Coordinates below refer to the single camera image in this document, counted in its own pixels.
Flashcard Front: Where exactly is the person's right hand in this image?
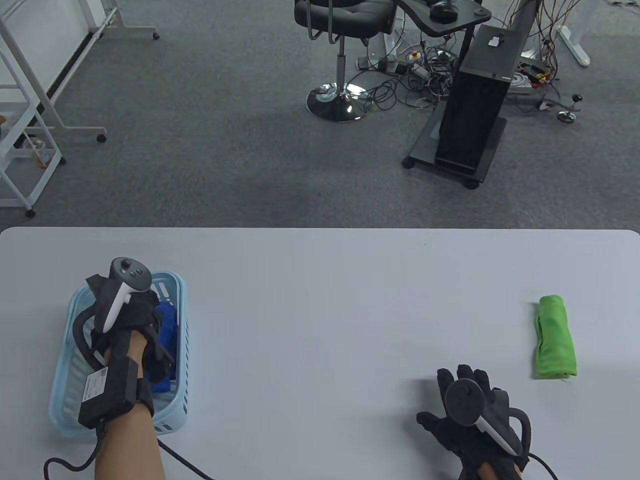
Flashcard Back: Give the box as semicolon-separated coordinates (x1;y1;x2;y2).
416;364;532;474

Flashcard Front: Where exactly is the person's left hand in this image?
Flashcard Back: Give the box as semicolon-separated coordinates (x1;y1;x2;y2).
75;272;176;384

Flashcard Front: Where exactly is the blue towel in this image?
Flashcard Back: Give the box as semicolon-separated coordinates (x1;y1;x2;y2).
149;300;179;394

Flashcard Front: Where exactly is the green towel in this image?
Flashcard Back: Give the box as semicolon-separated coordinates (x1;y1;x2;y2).
532;295;578;379

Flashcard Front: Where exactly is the person's left forearm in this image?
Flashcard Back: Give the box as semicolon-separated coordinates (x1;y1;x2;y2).
94;332;168;480

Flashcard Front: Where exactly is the grey white right hand controller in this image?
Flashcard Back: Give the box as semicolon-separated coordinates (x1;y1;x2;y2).
445;378;521;456

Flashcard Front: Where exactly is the grey white hand controller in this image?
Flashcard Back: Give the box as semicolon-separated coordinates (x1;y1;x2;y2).
101;257;152;333
445;378;521;456

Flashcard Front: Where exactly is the grey white left hand controller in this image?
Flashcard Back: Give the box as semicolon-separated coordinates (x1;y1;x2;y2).
101;257;152;333

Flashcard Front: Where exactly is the black left wrist box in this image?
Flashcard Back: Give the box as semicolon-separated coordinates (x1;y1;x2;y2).
77;359;155;431

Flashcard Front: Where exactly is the light blue plastic basket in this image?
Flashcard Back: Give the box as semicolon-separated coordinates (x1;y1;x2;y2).
48;271;189;439

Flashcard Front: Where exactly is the white shelf rack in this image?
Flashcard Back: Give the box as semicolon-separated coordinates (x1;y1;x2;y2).
0;50;67;218

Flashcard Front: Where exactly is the black wheeled cart base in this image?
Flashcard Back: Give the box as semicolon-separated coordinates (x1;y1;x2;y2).
402;105;508;190

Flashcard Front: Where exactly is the white wheeled board stand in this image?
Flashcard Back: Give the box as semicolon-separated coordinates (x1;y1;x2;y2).
87;0;161;42

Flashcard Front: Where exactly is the black computer tower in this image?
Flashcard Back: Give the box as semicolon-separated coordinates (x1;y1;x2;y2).
434;25;532;176

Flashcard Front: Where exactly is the black office chair chrome base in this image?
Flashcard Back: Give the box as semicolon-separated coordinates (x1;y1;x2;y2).
293;0;396;123

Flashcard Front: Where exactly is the white desk leg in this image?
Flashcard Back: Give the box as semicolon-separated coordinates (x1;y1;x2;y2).
556;25;591;67

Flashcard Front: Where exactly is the black side desk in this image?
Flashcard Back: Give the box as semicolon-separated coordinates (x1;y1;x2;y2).
395;0;492;66

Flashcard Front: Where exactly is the black right glove cable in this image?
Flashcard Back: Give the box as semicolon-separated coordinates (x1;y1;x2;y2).
527;451;560;480

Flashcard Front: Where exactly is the black glove cable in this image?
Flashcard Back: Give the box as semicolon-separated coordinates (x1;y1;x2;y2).
44;425;216;480
527;451;560;480

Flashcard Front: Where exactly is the black left glove cable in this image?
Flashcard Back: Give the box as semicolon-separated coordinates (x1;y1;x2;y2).
44;425;216;480

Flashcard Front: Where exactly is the white wheeled metal frame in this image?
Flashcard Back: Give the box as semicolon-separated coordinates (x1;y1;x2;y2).
0;0;108;144

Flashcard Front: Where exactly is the tangle of floor cables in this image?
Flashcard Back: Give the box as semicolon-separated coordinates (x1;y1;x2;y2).
350;35;458;112

